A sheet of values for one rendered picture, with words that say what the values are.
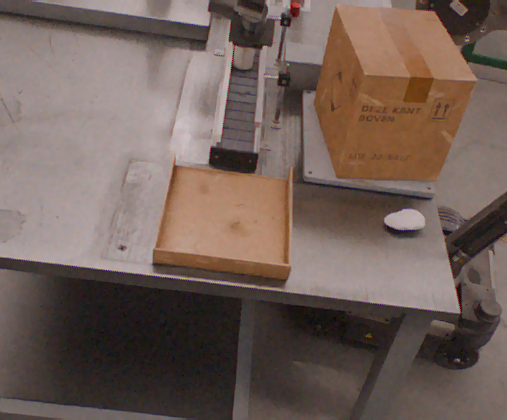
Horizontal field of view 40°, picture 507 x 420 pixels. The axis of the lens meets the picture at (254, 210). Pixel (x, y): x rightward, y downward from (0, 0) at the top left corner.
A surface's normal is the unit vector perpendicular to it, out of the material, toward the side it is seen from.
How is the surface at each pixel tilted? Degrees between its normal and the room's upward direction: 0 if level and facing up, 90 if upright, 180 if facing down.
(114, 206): 0
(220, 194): 0
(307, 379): 0
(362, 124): 90
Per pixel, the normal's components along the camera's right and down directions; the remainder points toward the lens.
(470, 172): 0.13, -0.73
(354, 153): 0.11, 0.68
